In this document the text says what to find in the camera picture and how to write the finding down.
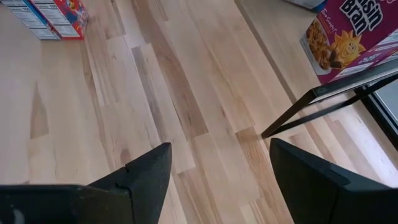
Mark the black metal table frame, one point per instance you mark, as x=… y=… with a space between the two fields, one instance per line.
x=384 y=123

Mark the blue cereal box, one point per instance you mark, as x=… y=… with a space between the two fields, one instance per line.
x=306 y=3
x=25 y=18

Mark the wooden shelf with black legs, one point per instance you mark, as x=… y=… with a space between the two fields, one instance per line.
x=273 y=37

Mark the red cereal box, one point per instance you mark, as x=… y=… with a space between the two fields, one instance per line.
x=70 y=15

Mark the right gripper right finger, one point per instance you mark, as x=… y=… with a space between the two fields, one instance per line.
x=317 y=193

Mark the purple Raisin Bran cereal box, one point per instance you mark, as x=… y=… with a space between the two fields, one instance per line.
x=351 y=40

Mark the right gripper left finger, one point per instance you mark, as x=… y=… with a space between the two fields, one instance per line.
x=140 y=186

